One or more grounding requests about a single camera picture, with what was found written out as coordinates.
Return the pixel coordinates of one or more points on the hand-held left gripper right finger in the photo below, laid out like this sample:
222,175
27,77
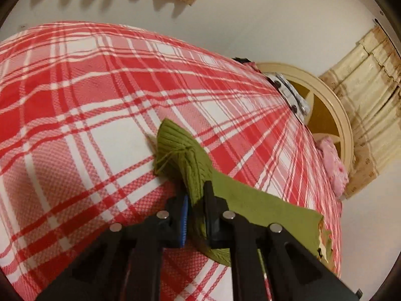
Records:
209,225

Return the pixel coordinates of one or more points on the red plaid blanket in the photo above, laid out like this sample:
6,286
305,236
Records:
78,100

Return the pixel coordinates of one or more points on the silver patterned pouch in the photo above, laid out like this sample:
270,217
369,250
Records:
291,95

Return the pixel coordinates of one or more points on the beige pleated curtain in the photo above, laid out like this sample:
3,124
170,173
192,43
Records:
369,100

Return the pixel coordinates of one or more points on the green knitted sweater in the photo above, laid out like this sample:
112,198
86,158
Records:
250,207

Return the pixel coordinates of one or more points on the pink floral pillow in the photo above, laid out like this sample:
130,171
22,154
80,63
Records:
333,166

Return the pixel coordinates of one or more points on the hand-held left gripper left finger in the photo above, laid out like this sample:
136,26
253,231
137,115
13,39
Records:
184,223

